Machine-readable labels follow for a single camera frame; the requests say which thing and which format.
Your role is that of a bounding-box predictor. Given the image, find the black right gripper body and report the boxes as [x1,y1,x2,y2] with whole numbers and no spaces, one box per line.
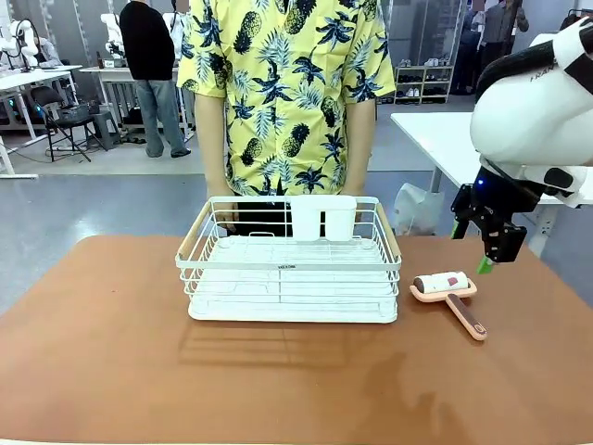
[466,162,542,224]

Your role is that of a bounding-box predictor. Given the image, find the pink lint roller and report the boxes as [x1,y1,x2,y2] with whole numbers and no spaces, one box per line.
[409,269,489,343]

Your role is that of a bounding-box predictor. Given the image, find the white wire dish rack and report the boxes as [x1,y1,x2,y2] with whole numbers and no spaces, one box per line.
[174,195,404,325]

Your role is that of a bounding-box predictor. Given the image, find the person's left forearm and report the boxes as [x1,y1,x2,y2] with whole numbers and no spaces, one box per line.
[341,97,378,196]

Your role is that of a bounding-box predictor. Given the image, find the person's right forearm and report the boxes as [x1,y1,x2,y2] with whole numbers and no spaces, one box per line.
[193,91,232,210]

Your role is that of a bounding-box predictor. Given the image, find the person's right hand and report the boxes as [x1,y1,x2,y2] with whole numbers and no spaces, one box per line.
[213,203,239,234]

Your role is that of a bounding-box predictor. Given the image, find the white plastic bag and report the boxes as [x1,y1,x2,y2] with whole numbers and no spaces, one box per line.
[392,182,447,236]

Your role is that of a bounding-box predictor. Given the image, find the large white table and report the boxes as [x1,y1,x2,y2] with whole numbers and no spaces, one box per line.
[390,110,593,259]

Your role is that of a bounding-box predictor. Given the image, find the wooden shoe rack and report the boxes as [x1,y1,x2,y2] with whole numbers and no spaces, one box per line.
[393,63,456,106]

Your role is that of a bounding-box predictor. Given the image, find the white plastic cutlery holder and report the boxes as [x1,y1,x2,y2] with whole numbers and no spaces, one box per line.
[290,195,359,244]

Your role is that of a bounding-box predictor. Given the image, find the standing person in dark clothes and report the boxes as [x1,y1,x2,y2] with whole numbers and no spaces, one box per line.
[479,0,530,61]

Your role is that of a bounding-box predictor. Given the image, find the clothes rack with jackets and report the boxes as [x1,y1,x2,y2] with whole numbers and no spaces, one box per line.
[559,7,593,33]

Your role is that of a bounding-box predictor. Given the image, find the person's black trousers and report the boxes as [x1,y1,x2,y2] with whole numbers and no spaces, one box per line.
[230,200,298,236]

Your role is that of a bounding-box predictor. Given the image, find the person in pineapple shirt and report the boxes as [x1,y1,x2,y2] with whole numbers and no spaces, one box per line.
[176,0,397,197]

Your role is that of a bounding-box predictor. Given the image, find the person in black top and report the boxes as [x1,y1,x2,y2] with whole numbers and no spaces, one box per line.
[118,0,193,159]

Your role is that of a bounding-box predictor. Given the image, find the grey plastic stool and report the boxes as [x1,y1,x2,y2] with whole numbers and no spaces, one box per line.
[87,109,122,151]

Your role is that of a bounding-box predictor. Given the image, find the white workbench with robots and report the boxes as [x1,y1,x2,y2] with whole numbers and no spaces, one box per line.
[77,63,196,141]

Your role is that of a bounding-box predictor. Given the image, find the black folding chair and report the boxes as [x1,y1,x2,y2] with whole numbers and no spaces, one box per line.
[29,85,93,164]

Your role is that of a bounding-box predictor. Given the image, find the seated person in grey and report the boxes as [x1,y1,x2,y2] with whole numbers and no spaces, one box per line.
[38,36,64,67]

